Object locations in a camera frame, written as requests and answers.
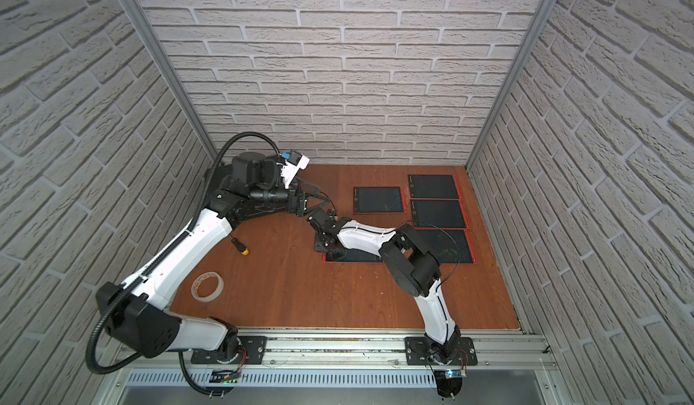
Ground black screwdriver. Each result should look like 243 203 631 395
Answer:
231 237 249 256

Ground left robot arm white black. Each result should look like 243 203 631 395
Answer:
87 151 321 365

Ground white tape roll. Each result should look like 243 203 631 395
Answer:
191 271 225 303

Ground black plastic tool case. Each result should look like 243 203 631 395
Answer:
204 164 232 206

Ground writing tablet red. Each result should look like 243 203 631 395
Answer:
323 249 382 263
354 186 407 215

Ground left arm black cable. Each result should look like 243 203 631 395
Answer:
84 131 283 398

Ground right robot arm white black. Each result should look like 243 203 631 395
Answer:
307 209 461 363

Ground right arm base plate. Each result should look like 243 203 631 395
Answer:
404 336 478 368

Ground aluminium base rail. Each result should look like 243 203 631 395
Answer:
94 327 569 404

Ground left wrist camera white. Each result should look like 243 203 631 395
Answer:
280 150 310 189

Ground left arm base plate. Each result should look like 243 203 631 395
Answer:
191 336 267 365

